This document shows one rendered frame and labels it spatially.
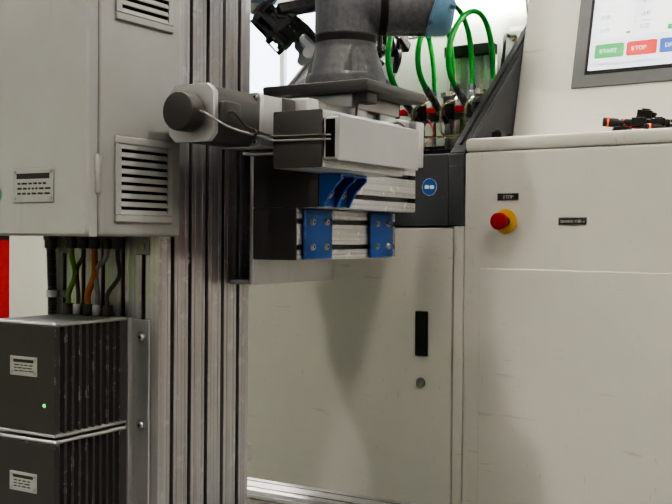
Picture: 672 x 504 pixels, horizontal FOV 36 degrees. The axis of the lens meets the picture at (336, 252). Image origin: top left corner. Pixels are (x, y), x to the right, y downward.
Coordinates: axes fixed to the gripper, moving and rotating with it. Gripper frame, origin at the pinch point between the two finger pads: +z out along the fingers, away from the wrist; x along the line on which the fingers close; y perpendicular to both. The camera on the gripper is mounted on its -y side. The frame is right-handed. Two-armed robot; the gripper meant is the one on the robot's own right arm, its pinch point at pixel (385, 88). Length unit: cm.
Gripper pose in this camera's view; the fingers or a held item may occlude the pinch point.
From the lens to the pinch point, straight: 263.8
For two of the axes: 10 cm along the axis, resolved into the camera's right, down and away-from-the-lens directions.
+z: -0.1, 10.0, 0.2
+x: 8.1, 0.2, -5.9
